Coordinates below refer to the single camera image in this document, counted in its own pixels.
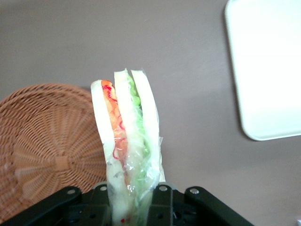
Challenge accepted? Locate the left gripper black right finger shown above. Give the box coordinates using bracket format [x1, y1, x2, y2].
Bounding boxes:
[148, 183, 254, 226]

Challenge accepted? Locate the brown wicker basket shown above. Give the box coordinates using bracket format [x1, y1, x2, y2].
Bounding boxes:
[0, 82, 109, 223]

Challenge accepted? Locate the plastic-wrapped sandwich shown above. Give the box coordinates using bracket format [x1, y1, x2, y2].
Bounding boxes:
[91, 68, 166, 226]

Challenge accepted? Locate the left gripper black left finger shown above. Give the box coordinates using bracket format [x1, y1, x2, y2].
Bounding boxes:
[0, 183, 111, 226]

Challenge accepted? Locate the cream plastic tray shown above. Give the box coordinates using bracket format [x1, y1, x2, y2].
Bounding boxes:
[224, 0, 301, 141]

